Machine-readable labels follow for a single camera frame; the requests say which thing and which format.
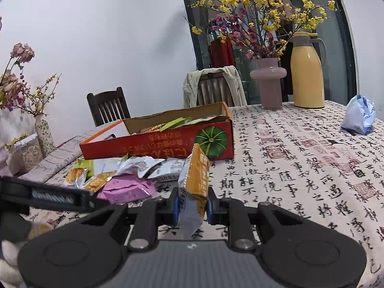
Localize brown slatted wooden chair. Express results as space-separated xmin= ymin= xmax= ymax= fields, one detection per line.
xmin=196 ymin=73 xmax=235 ymax=108

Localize dried pink flower bouquet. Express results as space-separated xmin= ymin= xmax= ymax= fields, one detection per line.
xmin=0 ymin=42 xmax=36 ymax=110

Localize beige jacket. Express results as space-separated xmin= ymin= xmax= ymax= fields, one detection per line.
xmin=184 ymin=65 xmax=248 ymax=109

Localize heap of mixed snack packets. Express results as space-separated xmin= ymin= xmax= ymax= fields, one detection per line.
xmin=64 ymin=153 xmax=192 ymax=205
xmin=132 ymin=114 xmax=230 ymax=135

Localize dark framed glass door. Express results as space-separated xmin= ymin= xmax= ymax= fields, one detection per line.
xmin=178 ymin=0 xmax=360 ymax=106

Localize yellow thermos jug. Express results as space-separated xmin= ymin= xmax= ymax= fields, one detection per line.
xmin=290 ymin=31 xmax=328 ymax=109

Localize floral patterned vase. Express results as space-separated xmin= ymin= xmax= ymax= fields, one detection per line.
xmin=34 ymin=115 xmax=56 ymax=158

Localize green white snack packet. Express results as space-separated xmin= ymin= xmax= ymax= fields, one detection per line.
xmin=75 ymin=160 xmax=95 ymax=173

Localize large yellow pink blossom branches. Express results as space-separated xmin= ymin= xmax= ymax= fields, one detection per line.
xmin=187 ymin=0 xmax=338 ymax=61

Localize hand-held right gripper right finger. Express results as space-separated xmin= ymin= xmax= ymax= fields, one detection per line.
xmin=206 ymin=186 xmax=305 ymax=252

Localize blue white plastic bag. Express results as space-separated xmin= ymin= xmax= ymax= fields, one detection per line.
xmin=340 ymin=95 xmax=376 ymax=136

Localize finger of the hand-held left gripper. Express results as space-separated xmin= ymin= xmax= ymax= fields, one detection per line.
xmin=86 ymin=192 xmax=112 ymax=213

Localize orange snack packet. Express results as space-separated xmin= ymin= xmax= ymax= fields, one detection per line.
xmin=178 ymin=144 xmax=210 ymax=238

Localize thin yellow blossom branches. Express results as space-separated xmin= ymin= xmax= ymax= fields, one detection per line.
xmin=18 ymin=73 xmax=62 ymax=117

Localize pink snack packet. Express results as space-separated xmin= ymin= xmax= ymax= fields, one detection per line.
xmin=97 ymin=178 xmax=157 ymax=204

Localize pale fuzzy clothing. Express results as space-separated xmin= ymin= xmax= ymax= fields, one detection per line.
xmin=0 ymin=240 xmax=25 ymax=287

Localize clear lidded storage container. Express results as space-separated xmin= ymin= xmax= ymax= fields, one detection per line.
xmin=13 ymin=133 xmax=44 ymax=174

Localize dark wooden chair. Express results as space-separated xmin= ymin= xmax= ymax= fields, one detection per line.
xmin=87 ymin=87 xmax=132 ymax=127

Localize pink glass vase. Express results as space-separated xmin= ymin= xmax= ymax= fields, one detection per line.
xmin=250 ymin=58 xmax=288 ymax=110

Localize red blue hanging costume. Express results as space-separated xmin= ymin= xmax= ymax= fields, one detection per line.
xmin=208 ymin=18 xmax=237 ymax=68

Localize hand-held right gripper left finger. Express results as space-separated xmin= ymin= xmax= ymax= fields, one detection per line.
xmin=79 ymin=186 xmax=182 ymax=252

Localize red cardboard box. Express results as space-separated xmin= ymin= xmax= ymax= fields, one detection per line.
xmin=79 ymin=102 xmax=234 ymax=161

